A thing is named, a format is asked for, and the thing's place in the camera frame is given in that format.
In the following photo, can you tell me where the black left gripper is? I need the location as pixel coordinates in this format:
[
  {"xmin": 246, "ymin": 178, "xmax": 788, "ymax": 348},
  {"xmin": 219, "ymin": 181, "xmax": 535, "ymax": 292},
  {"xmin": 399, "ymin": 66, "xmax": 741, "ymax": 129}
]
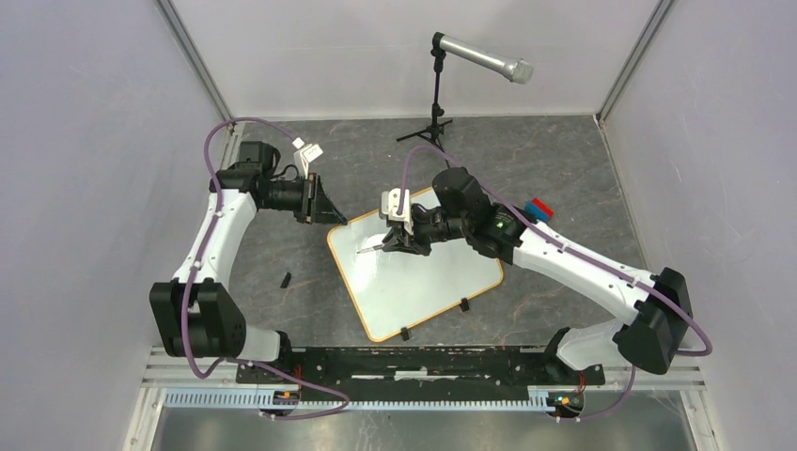
[{"xmin": 260, "ymin": 172, "xmax": 347, "ymax": 226}]

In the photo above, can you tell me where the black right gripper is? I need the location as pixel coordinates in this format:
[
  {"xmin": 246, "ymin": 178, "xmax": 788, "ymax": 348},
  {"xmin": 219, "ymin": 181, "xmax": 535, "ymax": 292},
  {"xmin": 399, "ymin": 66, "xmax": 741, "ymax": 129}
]
[{"xmin": 383, "ymin": 208, "xmax": 470, "ymax": 257}]

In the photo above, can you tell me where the white black whiteboard marker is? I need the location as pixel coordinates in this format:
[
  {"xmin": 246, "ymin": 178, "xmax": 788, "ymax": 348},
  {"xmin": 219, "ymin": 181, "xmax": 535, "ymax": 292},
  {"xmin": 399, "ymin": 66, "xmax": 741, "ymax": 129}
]
[{"xmin": 357, "ymin": 244, "xmax": 383, "ymax": 254}]

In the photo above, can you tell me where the yellow framed whiteboard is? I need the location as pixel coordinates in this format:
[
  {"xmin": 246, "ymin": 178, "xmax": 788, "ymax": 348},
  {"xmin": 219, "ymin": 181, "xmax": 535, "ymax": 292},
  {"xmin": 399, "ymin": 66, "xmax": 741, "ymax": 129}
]
[{"xmin": 326, "ymin": 210, "xmax": 504, "ymax": 343}]

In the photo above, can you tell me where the black marker cap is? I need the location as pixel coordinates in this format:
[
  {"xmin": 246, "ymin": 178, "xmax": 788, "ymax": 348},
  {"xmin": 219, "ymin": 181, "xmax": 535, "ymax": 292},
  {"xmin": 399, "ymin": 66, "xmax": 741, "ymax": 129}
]
[{"xmin": 280, "ymin": 272, "xmax": 292, "ymax": 289}]

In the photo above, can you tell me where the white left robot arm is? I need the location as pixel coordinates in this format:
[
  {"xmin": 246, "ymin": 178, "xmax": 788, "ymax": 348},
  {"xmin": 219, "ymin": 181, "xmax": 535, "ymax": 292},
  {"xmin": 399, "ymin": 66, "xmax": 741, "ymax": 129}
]
[{"xmin": 149, "ymin": 139, "xmax": 347, "ymax": 383}]

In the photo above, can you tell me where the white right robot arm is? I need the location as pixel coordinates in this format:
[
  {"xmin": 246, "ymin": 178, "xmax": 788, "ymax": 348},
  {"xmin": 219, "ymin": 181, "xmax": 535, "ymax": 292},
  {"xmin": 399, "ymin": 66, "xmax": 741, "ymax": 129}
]
[{"xmin": 377, "ymin": 167, "xmax": 693, "ymax": 383}]

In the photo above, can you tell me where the black microphone tripod stand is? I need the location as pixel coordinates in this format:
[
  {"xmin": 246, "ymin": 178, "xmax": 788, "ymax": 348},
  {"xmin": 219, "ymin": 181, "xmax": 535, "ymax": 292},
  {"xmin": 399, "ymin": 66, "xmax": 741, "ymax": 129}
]
[{"xmin": 396, "ymin": 46, "xmax": 453, "ymax": 151}]

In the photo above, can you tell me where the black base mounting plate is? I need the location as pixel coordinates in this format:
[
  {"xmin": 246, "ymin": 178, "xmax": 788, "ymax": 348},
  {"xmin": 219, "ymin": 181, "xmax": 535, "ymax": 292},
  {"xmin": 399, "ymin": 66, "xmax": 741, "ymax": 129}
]
[{"xmin": 273, "ymin": 346, "xmax": 606, "ymax": 402}]

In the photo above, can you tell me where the blue red toy brick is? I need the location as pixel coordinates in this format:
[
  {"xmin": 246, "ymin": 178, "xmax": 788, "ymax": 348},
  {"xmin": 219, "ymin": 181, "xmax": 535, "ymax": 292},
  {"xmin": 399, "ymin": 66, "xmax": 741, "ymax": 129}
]
[{"xmin": 524, "ymin": 197, "xmax": 555, "ymax": 223}]

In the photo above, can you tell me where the silver microphone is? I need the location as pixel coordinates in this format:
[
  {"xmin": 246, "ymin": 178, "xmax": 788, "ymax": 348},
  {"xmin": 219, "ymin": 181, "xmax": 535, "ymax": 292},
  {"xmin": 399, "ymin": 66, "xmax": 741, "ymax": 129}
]
[{"xmin": 431, "ymin": 32, "xmax": 534, "ymax": 85}]

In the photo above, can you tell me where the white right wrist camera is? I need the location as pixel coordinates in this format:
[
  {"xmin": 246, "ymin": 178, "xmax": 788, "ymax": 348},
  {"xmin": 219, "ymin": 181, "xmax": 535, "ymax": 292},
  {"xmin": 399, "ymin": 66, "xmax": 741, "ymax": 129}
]
[{"xmin": 379, "ymin": 188, "xmax": 414, "ymax": 236}]

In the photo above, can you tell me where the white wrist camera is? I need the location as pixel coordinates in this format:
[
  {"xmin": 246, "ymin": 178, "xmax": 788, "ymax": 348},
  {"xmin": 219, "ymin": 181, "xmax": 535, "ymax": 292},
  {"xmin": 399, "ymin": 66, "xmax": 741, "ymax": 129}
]
[
  {"xmin": 379, "ymin": 188, "xmax": 414, "ymax": 236},
  {"xmin": 291, "ymin": 137, "xmax": 323, "ymax": 179}
]

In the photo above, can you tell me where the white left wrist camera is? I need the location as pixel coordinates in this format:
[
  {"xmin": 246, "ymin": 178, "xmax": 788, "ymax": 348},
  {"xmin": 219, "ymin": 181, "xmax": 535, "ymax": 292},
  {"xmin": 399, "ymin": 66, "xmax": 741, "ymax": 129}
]
[{"xmin": 291, "ymin": 137, "xmax": 323, "ymax": 179}]

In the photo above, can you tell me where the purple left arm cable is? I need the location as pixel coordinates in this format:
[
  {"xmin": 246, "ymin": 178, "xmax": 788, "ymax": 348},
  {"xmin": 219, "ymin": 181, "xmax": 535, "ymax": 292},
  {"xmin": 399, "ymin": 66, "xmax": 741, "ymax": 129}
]
[{"xmin": 179, "ymin": 117, "xmax": 352, "ymax": 422}]

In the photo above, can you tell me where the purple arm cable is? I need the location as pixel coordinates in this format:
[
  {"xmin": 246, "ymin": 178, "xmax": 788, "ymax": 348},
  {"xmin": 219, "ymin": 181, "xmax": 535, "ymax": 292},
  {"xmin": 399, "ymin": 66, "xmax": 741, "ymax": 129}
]
[
  {"xmin": 398, "ymin": 145, "xmax": 713, "ymax": 425},
  {"xmin": 179, "ymin": 117, "xmax": 352, "ymax": 422}
]

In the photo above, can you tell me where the white slotted cable duct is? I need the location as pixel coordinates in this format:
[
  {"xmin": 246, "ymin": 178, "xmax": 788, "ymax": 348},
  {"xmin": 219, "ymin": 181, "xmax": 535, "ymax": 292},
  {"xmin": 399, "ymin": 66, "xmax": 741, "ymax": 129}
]
[{"xmin": 164, "ymin": 388, "xmax": 555, "ymax": 412}]

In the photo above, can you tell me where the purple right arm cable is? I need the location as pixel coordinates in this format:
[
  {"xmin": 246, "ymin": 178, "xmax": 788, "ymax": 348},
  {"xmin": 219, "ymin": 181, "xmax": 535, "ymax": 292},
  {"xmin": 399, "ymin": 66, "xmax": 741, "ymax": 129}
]
[{"xmin": 398, "ymin": 145, "xmax": 713, "ymax": 425}]

